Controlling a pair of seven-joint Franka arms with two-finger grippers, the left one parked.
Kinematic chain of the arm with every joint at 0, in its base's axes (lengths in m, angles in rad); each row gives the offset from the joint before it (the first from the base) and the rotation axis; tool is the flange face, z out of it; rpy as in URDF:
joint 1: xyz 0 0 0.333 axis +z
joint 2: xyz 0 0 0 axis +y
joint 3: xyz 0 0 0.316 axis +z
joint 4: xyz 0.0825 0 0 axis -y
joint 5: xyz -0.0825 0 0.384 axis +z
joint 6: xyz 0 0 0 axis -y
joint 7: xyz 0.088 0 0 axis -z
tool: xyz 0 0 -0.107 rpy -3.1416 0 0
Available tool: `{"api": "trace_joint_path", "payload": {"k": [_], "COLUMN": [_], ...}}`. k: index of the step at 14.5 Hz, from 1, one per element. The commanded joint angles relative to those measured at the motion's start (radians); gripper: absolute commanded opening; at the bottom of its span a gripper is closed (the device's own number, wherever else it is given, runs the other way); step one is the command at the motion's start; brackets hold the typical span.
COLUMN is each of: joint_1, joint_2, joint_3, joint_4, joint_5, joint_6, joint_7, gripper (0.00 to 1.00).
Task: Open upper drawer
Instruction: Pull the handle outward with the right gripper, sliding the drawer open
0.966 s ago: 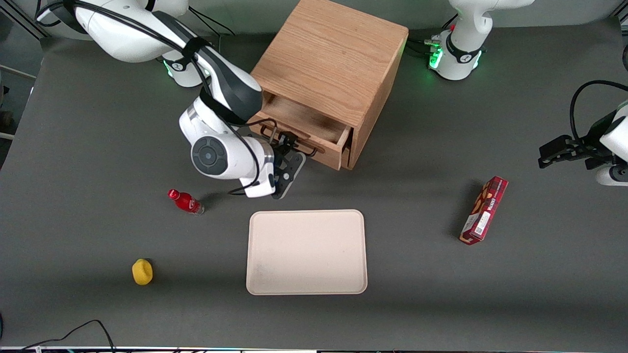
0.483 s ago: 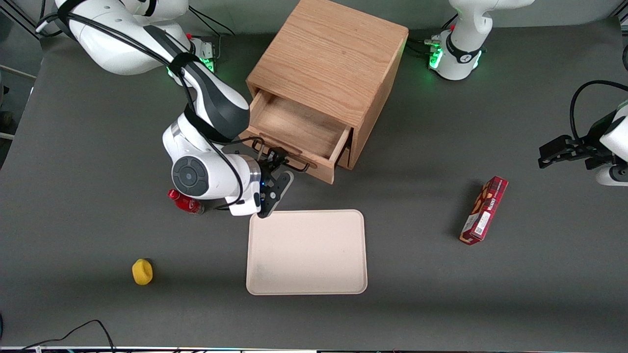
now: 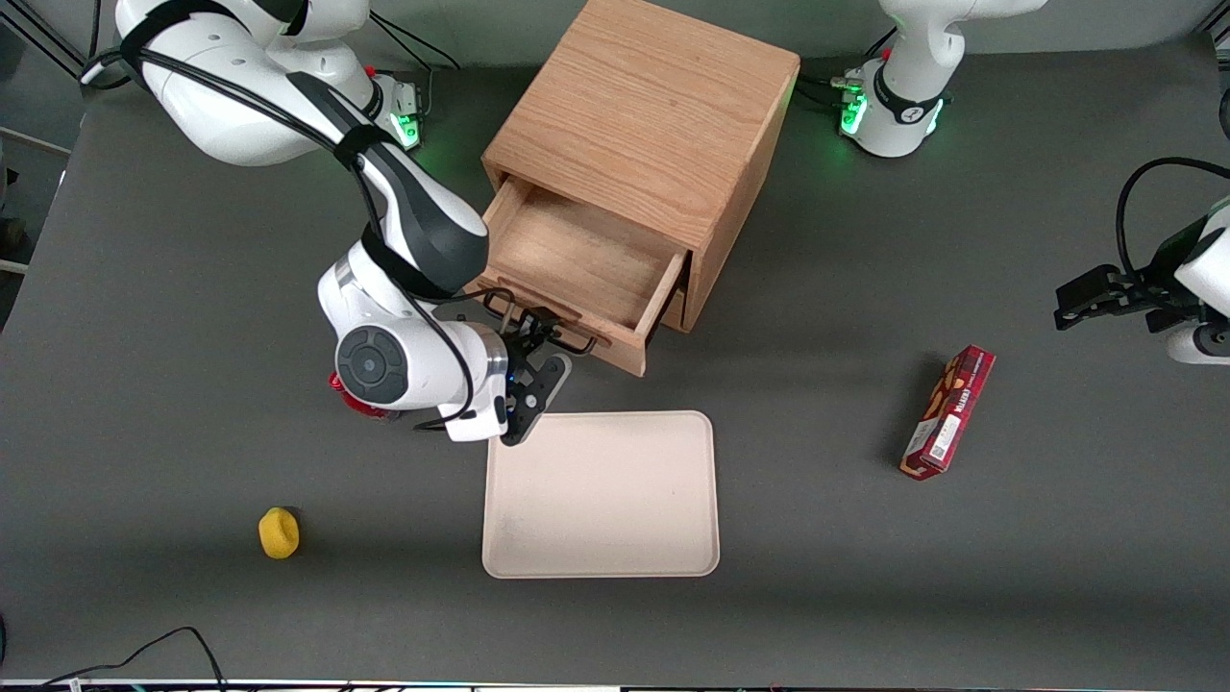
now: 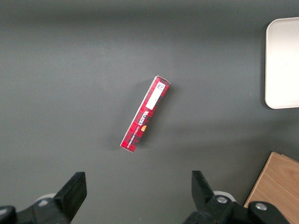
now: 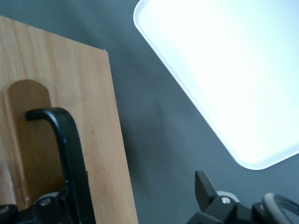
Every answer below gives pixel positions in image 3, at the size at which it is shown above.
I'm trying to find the wooden drawer cabinet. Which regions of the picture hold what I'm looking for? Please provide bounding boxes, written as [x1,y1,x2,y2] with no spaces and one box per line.
[480,0,801,334]

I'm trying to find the metal frame strut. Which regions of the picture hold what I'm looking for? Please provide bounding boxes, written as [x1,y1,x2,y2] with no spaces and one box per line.
[0,0,89,80]

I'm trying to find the wooden drawer with handle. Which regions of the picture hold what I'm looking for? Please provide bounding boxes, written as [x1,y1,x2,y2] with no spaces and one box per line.
[474,178,691,378]

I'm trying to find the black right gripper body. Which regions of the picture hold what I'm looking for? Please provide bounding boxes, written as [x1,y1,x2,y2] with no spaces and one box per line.
[500,332,547,429]

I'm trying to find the black cable on table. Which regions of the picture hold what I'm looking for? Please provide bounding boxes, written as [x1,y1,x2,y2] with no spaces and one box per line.
[0,627,228,692]

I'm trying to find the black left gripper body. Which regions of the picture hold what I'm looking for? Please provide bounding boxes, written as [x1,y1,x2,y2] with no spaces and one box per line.
[1105,242,1204,334]

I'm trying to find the white rectangular tray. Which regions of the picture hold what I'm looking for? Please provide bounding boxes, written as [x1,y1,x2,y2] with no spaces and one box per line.
[481,410,721,580]

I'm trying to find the red cola bottle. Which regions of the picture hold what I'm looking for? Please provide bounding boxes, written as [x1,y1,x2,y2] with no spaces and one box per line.
[330,373,395,420]

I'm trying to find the red snack box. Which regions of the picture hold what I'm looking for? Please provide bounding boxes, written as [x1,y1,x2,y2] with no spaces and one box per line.
[899,345,996,481]

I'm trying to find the black metal drawer handle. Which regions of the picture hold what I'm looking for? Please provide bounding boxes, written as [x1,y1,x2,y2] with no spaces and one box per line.
[483,291,598,355]

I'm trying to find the black looped cable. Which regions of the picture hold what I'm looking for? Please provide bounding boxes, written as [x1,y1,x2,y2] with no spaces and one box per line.
[1115,158,1230,282]

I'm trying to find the yellow lemon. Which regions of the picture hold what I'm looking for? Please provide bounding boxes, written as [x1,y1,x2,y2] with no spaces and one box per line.
[258,507,301,559]

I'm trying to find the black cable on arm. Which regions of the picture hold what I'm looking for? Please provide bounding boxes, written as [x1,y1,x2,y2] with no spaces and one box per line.
[82,5,505,431]

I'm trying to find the black base cables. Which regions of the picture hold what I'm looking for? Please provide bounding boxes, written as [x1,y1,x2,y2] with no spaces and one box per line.
[368,10,462,107]
[796,27,899,109]

